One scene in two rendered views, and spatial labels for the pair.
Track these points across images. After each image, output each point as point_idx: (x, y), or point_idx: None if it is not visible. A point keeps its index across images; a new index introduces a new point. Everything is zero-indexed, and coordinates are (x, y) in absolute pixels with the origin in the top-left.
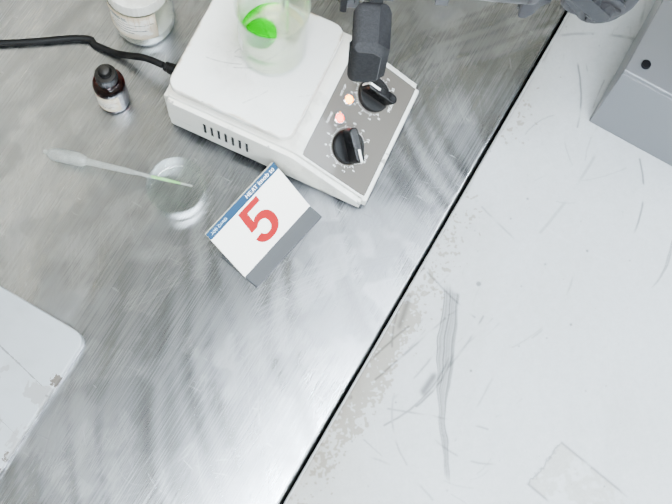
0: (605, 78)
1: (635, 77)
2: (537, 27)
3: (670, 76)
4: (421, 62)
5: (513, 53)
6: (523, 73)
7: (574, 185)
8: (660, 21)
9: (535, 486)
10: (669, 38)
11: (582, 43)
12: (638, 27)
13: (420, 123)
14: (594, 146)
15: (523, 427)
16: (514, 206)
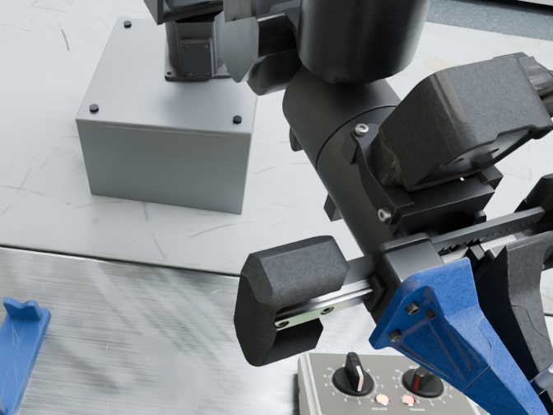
0: (193, 213)
1: (253, 125)
2: (165, 280)
3: (238, 103)
4: (255, 374)
5: (203, 292)
6: (220, 277)
7: (304, 210)
8: (183, 121)
9: (528, 176)
10: (198, 112)
11: (166, 239)
12: (130, 202)
13: (320, 349)
14: (262, 205)
15: (500, 193)
16: (349, 246)
